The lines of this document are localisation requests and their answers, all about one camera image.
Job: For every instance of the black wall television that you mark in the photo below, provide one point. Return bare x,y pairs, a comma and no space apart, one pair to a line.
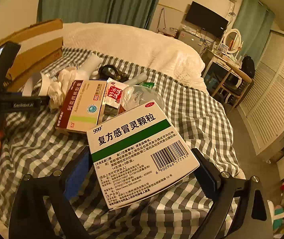
206,18

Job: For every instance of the grey checked bed sheet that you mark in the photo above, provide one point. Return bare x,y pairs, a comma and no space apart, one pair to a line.
32,139

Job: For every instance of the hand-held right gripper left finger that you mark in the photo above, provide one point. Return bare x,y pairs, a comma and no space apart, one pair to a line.
78,171

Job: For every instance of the wooden chair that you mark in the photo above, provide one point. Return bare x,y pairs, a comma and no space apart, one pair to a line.
234,82

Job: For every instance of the wide green curtain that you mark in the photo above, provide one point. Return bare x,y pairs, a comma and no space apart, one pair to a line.
94,2

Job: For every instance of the black backpack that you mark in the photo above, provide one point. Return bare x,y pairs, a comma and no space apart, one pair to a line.
248,67

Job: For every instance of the white louvered wardrobe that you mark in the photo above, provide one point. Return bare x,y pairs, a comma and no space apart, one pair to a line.
274,87

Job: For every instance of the clear crinkled plastic bag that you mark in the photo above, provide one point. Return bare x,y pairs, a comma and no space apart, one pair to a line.
142,98

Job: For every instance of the grey mini fridge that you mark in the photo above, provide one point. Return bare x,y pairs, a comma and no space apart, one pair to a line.
189,38

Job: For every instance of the white green-striped medicine box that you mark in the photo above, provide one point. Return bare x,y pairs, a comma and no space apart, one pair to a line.
137,154

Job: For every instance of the white dressing table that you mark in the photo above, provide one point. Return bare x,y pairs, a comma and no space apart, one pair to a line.
216,62

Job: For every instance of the red and white sachet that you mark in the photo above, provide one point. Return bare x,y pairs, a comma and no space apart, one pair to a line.
114,93

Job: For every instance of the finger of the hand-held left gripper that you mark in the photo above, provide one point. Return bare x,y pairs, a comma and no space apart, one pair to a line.
45,101

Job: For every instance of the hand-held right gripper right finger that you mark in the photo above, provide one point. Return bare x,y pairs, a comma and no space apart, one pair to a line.
215,180

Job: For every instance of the dark red medicine box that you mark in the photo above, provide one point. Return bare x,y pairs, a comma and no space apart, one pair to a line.
82,104

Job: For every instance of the brown cardboard box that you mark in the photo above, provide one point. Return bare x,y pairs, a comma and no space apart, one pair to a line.
36,44

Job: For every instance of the grey cylindrical tube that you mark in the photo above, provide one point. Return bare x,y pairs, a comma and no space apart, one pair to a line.
137,78

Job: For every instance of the white cylindrical bottle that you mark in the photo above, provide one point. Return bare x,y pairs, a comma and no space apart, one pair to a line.
89,66

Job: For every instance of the narrow teal curtain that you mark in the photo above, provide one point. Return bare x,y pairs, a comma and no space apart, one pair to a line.
251,17

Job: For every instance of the crumpled white tissue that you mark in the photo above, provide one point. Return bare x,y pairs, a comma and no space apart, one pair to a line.
59,89

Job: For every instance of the white fluffy blanket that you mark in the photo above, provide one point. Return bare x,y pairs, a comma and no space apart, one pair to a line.
142,47

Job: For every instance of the green plastic packet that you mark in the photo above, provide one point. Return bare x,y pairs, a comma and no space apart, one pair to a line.
148,84

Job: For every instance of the white oval mirror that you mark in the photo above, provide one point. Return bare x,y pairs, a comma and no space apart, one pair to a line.
233,39

